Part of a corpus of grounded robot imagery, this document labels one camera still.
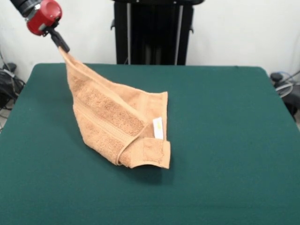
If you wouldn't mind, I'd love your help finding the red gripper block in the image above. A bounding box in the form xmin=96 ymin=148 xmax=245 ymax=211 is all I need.
xmin=26 ymin=0 xmax=70 ymax=53

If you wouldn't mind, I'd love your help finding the tan terry towel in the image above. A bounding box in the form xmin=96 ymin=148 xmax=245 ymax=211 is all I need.
xmin=58 ymin=46 xmax=172 ymax=170

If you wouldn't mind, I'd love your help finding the dark green table cloth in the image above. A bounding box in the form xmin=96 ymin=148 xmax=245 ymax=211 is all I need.
xmin=0 ymin=62 xmax=300 ymax=225

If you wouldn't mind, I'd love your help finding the black round device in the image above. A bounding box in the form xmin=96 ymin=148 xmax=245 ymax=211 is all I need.
xmin=270 ymin=72 xmax=286 ymax=82

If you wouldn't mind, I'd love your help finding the black cable bundle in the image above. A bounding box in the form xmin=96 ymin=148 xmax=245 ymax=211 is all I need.
xmin=0 ymin=62 xmax=26 ymax=111

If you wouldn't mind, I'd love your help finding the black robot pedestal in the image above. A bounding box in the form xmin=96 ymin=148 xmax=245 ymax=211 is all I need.
xmin=110 ymin=0 xmax=195 ymax=66

